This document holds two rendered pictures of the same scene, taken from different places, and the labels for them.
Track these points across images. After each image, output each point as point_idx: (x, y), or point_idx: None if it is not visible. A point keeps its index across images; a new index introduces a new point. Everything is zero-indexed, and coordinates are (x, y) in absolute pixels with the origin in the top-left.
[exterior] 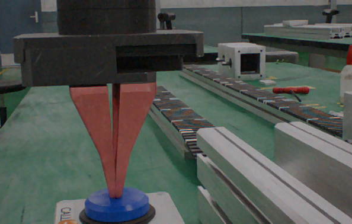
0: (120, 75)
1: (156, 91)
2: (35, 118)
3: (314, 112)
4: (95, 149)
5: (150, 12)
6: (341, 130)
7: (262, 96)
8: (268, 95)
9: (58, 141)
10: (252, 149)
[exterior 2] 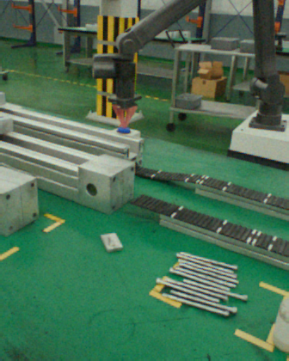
0: (115, 101)
1: (112, 106)
2: None
3: (194, 218)
4: (245, 181)
5: (116, 93)
6: (150, 199)
7: (284, 243)
8: (288, 249)
9: (271, 180)
10: (115, 134)
